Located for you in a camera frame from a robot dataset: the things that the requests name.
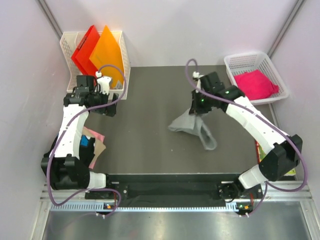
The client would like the grey t shirt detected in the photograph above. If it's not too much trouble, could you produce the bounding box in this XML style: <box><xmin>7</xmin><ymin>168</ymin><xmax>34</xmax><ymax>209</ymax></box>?
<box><xmin>168</xmin><ymin>108</ymin><xmax>218</xmax><ymax>151</ymax></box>

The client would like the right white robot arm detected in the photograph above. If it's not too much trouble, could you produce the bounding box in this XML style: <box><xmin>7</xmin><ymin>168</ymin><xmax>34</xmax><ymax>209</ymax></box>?
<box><xmin>191</xmin><ymin>85</ymin><xmax>303</xmax><ymax>198</ymax></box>

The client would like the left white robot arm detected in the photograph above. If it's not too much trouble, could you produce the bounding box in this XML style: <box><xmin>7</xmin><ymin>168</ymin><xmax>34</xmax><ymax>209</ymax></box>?
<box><xmin>41</xmin><ymin>73</ymin><xmax>117</xmax><ymax>199</ymax></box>

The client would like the pink t shirt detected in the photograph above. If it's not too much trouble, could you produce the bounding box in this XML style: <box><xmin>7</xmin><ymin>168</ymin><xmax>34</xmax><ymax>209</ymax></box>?
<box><xmin>82</xmin><ymin>127</ymin><xmax>105</xmax><ymax>170</ymax></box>

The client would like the red plastic folder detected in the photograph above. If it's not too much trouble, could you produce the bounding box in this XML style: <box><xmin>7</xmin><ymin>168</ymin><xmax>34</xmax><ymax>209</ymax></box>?
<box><xmin>71</xmin><ymin>25</ymin><xmax>101</xmax><ymax>77</ymax></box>

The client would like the tan t shirt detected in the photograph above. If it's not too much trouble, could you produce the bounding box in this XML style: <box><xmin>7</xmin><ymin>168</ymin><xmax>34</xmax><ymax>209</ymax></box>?
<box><xmin>93</xmin><ymin>140</ymin><xmax>106</xmax><ymax>159</ymax></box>

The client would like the black printed t shirt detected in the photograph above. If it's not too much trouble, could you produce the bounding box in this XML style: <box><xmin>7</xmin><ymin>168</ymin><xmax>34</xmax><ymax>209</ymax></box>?
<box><xmin>74</xmin><ymin>134</ymin><xmax>96</xmax><ymax>168</ymax></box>

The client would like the orange plastic folder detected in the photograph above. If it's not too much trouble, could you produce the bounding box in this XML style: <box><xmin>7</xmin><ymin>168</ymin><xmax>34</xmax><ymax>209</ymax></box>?
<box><xmin>89</xmin><ymin>25</ymin><xmax>124</xmax><ymax>90</ymax></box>

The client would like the magenta t shirt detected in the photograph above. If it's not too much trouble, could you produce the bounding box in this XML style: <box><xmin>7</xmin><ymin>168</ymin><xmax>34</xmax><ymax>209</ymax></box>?
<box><xmin>234</xmin><ymin>69</ymin><xmax>279</xmax><ymax>101</ymax></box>

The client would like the white mesh basket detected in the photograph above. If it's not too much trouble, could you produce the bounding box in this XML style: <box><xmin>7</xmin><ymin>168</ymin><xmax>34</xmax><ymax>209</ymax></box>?
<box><xmin>224</xmin><ymin>50</ymin><xmax>289</xmax><ymax>105</ymax></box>

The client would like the white file organizer basket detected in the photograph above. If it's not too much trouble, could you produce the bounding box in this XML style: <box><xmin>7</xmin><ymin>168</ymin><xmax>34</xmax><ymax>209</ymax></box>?
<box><xmin>60</xmin><ymin>27</ymin><xmax>131</xmax><ymax>100</ymax></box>

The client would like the green children's book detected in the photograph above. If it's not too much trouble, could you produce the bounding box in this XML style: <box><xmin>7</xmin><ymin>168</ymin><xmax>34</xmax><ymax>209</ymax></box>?
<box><xmin>254</xmin><ymin>140</ymin><xmax>297</xmax><ymax>177</ymax></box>

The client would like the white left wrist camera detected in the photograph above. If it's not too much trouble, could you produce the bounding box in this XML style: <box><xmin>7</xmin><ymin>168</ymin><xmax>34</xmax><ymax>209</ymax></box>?
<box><xmin>95</xmin><ymin>71</ymin><xmax>112</xmax><ymax>95</ymax></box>

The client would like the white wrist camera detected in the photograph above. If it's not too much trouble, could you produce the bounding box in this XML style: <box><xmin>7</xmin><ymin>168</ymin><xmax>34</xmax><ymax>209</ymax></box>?
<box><xmin>192</xmin><ymin>71</ymin><xmax>203</xmax><ymax>93</ymax></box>
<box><xmin>95</xmin><ymin>71</ymin><xmax>112</xmax><ymax>95</ymax></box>

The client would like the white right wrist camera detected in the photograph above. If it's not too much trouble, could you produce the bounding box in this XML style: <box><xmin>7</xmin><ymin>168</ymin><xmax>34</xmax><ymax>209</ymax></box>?
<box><xmin>192</xmin><ymin>71</ymin><xmax>203</xmax><ymax>93</ymax></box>

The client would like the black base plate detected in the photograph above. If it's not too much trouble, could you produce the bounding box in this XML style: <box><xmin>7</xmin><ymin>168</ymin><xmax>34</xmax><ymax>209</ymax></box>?
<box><xmin>84</xmin><ymin>173</ymin><xmax>266</xmax><ymax>207</ymax></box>

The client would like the aluminium frame rail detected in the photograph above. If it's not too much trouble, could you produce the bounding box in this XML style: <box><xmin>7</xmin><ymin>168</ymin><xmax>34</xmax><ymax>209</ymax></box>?
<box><xmin>50</xmin><ymin>186</ymin><xmax>312</xmax><ymax>214</ymax></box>

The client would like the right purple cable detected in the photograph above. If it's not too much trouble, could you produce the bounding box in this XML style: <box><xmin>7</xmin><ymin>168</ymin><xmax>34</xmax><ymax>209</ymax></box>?
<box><xmin>185</xmin><ymin>58</ymin><xmax>309</xmax><ymax>218</ymax></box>

